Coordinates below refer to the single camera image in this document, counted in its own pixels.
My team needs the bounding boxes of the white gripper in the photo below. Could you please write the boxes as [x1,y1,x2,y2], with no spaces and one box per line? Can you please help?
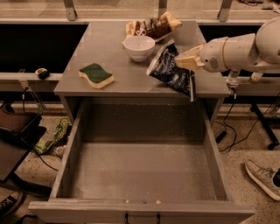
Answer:
[175,37,228,73]

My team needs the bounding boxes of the blue chip bag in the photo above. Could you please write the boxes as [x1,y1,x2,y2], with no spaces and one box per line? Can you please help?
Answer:
[146,39,196,102]

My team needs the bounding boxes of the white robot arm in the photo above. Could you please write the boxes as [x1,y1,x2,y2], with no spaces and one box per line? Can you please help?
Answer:
[175,17,280,74]

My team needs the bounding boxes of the brown chip bag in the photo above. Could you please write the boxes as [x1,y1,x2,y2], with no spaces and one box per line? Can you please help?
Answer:
[126,11,182,42]

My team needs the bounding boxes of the grey cabinet counter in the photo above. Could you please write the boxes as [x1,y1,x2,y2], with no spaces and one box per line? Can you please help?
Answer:
[54,20,230,120]

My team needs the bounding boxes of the open grey drawer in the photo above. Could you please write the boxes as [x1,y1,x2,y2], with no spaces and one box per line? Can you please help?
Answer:
[29,99,255,224]

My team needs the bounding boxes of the green chip bag on floor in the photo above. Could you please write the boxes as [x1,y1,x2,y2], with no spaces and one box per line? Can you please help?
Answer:
[33,117,71,155]

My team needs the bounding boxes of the clear water bottle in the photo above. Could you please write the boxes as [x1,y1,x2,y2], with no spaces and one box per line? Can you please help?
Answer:
[227,69,240,88]

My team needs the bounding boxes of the white bowl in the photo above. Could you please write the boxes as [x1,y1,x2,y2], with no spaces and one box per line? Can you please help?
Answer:
[122,36,156,62]

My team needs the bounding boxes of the green yellow sponge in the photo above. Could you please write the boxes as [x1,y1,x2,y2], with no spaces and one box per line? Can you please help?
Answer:
[79,63,115,89]

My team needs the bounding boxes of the grey sneaker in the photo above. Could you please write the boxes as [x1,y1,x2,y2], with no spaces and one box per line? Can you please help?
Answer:
[245,160,280,201]

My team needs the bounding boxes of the black yellow tape measure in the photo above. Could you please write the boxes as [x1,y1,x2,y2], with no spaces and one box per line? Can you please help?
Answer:
[35,68,50,80]

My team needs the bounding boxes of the black chair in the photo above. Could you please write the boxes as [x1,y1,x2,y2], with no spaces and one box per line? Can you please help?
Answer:
[0,103,52,197]

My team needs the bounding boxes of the black shoe lower left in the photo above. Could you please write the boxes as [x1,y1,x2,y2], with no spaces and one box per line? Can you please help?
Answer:
[0,191,23,220]

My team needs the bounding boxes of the black power cable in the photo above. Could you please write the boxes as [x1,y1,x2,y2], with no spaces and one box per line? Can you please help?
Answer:
[215,93,277,153]

